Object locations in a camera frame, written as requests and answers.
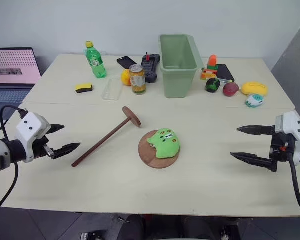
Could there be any green soda bottle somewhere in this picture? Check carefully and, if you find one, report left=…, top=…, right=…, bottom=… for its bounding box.
left=85, top=40, right=108, bottom=79

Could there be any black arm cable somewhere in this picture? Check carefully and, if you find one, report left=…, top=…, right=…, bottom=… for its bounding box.
left=0, top=105, right=29, bottom=232
left=288, top=154, right=300, bottom=212

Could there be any orange fruit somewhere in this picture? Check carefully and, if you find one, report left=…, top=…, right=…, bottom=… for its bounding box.
left=120, top=68, right=132, bottom=87

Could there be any yellow and black sponge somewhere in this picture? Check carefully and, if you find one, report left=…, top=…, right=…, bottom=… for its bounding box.
left=74, top=82, right=94, bottom=95

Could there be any white and teal small gadget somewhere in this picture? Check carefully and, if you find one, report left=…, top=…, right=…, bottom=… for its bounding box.
left=244, top=93, right=266, bottom=109

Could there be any green and black avocado toy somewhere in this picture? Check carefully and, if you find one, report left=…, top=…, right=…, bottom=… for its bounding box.
left=205, top=77, right=222, bottom=94

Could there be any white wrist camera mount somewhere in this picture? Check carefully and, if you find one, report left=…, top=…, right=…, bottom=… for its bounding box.
left=274, top=109, right=300, bottom=167
left=15, top=111, right=52, bottom=164

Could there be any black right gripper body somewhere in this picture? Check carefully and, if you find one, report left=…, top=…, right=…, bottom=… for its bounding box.
left=269, top=124, right=297, bottom=165

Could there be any round wooden board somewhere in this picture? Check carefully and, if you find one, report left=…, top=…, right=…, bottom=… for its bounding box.
left=137, top=129, right=181, bottom=170

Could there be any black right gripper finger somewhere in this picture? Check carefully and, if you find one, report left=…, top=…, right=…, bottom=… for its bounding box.
left=236, top=124, right=275, bottom=137
left=230, top=151, right=279, bottom=174

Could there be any yellow fruit can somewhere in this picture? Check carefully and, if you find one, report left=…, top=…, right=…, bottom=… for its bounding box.
left=128, top=64, right=147, bottom=96

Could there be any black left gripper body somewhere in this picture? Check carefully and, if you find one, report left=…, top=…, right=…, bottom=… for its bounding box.
left=31, top=135, right=55, bottom=160

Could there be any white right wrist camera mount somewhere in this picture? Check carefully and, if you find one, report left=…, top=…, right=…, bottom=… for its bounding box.
left=274, top=109, right=300, bottom=167

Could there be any green plastic bin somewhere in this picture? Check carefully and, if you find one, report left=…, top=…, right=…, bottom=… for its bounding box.
left=158, top=33, right=206, bottom=99

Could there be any brown wooden rod with disc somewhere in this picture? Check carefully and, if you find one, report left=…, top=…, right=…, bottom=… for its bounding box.
left=71, top=106, right=142, bottom=168

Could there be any green plush toy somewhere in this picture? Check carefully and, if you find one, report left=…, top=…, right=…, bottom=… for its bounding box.
left=146, top=127, right=182, bottom=160

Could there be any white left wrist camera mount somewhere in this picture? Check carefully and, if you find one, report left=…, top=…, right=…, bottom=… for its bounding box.
left=15, top=111, right=52, bottom=164

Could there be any colourful toy block figure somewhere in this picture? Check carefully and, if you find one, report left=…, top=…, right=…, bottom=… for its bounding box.
left=199, top=54, right=219, bottom=81

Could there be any clear phone case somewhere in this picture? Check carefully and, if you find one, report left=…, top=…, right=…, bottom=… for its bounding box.
left=101, top=75, right=123, bottom=102

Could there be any dark rounded shape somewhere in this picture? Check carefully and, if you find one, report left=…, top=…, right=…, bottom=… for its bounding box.
left=119, top=214, right=151, bottom=240

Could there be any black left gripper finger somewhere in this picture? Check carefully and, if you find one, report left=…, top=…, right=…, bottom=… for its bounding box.
left=51, top=142, right=82, bottom=160
left=45, top=123, right=66, bottom=137

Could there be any black remote controller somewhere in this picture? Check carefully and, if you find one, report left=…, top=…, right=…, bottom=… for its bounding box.
left=140, top=51, right=162, bottom=84

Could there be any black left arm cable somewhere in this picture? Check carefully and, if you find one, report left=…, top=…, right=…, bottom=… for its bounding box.
left=0, top=105, right=29, bottom=232

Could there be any open laptop computer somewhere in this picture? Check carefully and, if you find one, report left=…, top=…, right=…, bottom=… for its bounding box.
left=0, top=46, right=43, bottom=141

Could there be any dark red fruit toy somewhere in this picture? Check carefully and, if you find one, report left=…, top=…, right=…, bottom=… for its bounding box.
left=222, top=82, right=240, bottom=98

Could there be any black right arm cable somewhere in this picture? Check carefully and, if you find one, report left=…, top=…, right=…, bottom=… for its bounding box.
left=288, top=154, right=300, bottom=212

